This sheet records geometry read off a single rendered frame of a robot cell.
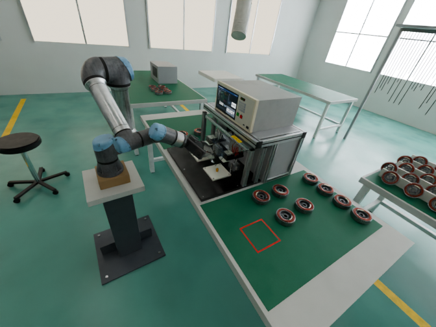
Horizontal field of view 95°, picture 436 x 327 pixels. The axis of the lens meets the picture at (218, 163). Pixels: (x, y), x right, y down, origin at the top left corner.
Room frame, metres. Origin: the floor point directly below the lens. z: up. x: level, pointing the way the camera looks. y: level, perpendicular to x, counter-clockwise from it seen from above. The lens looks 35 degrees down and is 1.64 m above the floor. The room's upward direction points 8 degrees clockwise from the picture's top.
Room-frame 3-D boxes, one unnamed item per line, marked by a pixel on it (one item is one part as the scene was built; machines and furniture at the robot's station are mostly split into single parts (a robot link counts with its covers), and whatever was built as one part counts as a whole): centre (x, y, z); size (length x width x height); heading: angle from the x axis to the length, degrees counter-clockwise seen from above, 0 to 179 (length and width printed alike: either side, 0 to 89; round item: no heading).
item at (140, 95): (3.32, 1.25, 0.38); 1.85 x 1.10 x 0.75; 34
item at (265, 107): (1.42, -0.20, 1.22); 0.44 x 0.39 x 0.20; 34
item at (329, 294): (1.39, -0.13, 0.72); 2.20 x 1.01 x 0.05; 34
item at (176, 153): (1.26, 0.06, 0.76); 0.64 x 0.47 x 0.02; 34
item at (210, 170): (1.15, 0.00, 0.78); 0.15 x 0.15 x 0.01; 34
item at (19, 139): (1.54, 1.90, 0.28); 0.54 x 0.49 x 0.56; 124
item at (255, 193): (0.96, -0.30, 0.77); 0.11 x 0.11 x 0.04
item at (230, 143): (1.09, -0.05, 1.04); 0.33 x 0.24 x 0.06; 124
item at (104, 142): (0.98, 0.67, 0.98); 0.13 x 0.12 x 0.14; 141
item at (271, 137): (1.43, -0.20, 1.09); 0.68 x 0.44 x 0.05; 34
